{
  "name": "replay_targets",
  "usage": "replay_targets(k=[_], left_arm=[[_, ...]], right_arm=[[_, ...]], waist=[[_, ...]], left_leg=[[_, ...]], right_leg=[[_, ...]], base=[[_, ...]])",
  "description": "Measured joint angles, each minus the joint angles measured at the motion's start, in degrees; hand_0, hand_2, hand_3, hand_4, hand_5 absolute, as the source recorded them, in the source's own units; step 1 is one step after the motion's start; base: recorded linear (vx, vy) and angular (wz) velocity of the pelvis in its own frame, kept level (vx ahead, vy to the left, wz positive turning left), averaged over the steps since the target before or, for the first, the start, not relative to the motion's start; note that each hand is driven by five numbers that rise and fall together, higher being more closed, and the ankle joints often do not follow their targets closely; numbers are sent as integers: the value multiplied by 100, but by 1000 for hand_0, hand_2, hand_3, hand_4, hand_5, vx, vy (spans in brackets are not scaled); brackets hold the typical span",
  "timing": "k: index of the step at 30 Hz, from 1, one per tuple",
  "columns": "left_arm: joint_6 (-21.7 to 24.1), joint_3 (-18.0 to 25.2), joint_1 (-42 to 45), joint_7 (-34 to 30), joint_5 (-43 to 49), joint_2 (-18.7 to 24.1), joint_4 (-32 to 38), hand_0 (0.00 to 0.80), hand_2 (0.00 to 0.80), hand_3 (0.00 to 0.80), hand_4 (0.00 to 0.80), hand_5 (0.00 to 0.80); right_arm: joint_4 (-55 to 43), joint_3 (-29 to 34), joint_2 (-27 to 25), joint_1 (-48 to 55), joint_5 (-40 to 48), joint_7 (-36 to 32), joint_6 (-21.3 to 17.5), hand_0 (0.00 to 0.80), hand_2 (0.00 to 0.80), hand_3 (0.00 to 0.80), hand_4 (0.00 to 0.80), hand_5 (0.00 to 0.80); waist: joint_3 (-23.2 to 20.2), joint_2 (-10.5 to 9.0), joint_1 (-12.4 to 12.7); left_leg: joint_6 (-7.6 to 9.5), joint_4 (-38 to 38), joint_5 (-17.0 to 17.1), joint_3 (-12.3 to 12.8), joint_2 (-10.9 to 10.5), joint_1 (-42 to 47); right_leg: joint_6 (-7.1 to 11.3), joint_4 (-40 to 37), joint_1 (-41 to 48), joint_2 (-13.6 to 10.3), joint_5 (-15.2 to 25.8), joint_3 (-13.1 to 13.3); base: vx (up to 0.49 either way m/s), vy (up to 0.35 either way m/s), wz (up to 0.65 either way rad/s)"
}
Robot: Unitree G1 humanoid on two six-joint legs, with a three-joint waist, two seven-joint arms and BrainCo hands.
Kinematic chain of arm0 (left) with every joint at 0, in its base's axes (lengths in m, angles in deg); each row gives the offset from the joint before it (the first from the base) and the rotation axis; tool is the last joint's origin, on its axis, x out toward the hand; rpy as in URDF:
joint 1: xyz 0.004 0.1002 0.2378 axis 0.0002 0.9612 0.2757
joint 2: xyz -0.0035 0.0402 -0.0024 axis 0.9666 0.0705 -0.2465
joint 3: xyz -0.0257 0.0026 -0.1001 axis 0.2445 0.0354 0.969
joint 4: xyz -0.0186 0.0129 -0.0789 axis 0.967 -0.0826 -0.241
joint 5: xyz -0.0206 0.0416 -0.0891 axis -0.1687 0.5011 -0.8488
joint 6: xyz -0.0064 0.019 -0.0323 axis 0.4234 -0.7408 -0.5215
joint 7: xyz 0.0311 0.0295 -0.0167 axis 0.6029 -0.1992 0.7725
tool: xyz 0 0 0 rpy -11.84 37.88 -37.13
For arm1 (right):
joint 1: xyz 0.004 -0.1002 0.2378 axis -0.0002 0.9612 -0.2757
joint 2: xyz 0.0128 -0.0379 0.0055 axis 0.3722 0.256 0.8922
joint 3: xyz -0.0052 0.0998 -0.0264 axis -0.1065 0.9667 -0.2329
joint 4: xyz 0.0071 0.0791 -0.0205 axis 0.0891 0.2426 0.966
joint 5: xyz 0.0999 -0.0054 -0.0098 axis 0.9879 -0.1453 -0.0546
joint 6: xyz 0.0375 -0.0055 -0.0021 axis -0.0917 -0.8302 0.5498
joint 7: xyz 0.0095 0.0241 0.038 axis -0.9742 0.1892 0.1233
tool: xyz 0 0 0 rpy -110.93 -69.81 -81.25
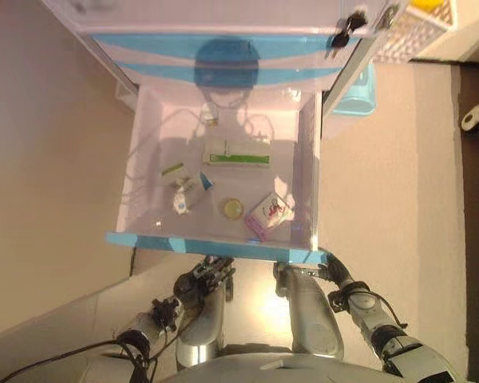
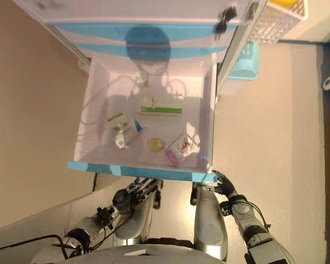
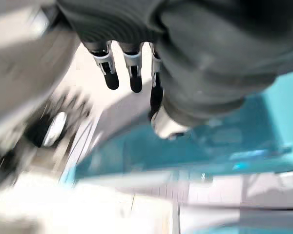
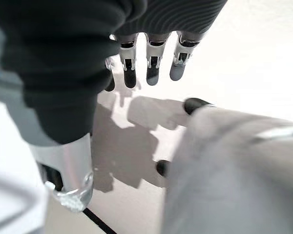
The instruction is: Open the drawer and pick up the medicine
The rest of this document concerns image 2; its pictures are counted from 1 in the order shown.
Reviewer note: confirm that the long green white medicine box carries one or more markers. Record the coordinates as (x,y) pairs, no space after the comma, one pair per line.
(162,110)

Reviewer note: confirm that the small clear vial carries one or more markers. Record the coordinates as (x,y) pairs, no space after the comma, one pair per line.
(153,103)

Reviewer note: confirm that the black key bunch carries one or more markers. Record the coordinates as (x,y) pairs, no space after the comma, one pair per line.
(222,26)

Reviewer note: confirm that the blue white medicine box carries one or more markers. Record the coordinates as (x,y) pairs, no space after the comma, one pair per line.
(123,140)

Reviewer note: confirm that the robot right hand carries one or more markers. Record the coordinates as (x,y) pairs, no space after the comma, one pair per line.
(225,185)

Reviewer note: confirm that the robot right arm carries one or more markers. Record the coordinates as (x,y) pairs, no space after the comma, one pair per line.
(247,214)

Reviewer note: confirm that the grey robot torso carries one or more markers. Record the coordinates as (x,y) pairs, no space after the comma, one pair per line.
(126,255)

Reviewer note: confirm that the small green white medicine box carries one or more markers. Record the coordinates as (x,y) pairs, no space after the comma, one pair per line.
(116,118)

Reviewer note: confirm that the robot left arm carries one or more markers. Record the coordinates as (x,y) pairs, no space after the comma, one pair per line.
(99,220)

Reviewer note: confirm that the yellow medicine bottle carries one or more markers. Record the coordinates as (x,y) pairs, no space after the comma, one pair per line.
(156,145)

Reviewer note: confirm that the small white cap bottle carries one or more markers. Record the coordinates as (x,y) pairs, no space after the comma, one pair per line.
(143,82)

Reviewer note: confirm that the robot right leg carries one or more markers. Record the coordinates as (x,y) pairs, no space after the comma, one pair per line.
(209,225)

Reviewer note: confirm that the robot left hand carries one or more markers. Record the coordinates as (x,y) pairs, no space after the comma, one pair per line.
(137,193)

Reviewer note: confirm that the pink white medicine box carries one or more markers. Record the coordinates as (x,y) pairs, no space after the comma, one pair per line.
(181,147)

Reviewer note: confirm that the white medical cart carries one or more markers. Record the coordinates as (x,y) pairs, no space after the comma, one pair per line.
(126,11)

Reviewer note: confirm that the blue plastic waste bin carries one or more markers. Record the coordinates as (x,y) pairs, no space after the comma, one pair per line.
(244,68)

